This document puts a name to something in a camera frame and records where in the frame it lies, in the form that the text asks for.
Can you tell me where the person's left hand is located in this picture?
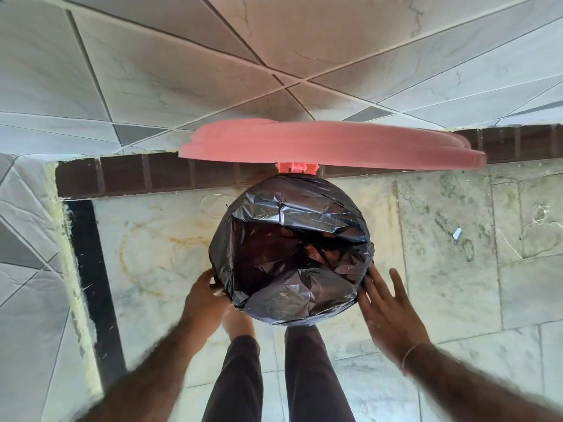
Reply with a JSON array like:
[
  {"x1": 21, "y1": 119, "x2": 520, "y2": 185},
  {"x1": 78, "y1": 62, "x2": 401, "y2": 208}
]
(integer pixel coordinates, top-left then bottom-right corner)
[{"x1": 182, "y1": 268, "x2": 231, "y2": 344}]

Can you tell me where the person's right hand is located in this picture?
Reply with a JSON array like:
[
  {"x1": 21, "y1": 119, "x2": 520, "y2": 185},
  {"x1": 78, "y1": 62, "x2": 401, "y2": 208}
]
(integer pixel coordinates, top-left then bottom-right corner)
[{"x1": 357, "y1": 264, "x2": 432, "y2": 370}]

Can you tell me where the black plastic trash bag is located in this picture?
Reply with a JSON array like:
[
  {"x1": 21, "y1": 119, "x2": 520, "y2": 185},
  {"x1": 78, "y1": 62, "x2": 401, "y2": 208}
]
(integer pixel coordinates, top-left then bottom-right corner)
[{"x1": 208, "y1": 173, "x2": 375, "y2": 326}]

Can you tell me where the person's left forearm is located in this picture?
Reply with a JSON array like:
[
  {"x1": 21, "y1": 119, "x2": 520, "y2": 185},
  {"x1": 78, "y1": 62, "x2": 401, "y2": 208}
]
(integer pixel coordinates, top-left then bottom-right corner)
[{"x1": 79, "y1": 334, "x2": 207, "y2": 422}]

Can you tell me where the person's right forearm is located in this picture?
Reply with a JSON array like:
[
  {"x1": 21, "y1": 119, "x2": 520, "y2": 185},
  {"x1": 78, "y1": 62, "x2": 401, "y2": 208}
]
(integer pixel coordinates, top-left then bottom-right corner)
[{"x1": 404, "y1": 343, "x2": 563, "y2": 422}]

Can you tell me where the person's left foot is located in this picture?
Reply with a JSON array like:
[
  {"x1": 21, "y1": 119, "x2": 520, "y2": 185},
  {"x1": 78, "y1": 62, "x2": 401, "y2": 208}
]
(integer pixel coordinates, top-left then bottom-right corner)
[{"x1": 221, "y1": 303, "x2": 257, "y2": 341}]

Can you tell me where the person's left leg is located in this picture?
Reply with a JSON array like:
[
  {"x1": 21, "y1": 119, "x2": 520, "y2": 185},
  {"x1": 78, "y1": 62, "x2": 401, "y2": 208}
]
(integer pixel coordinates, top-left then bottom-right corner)
[{"x1": 201, "y1": 335, "x2": 265, "y2": 422}]

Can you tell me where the person's leg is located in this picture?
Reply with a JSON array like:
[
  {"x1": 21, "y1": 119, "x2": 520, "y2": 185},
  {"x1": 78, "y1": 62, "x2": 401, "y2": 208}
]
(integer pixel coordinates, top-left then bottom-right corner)
[
  {"x1": 201, "y1": 335, "x2": 265, "y2": 422},
  {"x1": 284, "y1": 324, "x2": 358, "y2": 422}
]

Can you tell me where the person's right leg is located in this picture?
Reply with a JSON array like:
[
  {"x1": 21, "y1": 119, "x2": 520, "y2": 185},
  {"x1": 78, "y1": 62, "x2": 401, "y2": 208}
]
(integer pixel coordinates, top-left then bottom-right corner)
[{"x1": 284, "y1": 324, "x2": 358, "y2": 422}]

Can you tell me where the pink plastic trash bin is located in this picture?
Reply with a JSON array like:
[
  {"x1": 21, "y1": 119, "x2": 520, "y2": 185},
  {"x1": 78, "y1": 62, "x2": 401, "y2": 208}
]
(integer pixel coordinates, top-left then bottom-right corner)
[{"x1": 276, "y1": 161, "x2": 318, "y2": 176}]

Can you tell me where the pink plastic bin lid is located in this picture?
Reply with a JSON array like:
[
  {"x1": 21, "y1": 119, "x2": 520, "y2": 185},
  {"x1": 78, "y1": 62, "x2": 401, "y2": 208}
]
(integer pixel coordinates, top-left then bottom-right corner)
[{"x1": 178, "y1": 119, "x2": 487, "y2": 170}]

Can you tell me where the thin white thread bracelet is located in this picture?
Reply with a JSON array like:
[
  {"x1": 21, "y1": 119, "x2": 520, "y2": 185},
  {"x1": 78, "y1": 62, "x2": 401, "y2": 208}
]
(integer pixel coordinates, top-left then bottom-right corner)
[{"x1": 402, "y1": 343, "x2": 431, "y2": 370}]

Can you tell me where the thin white string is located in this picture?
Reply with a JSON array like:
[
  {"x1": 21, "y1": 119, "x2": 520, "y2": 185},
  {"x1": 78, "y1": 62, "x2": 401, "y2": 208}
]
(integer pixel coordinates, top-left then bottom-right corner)
[{"x1": 501, "y1": 205, "x2": 553, "y2": 261}]

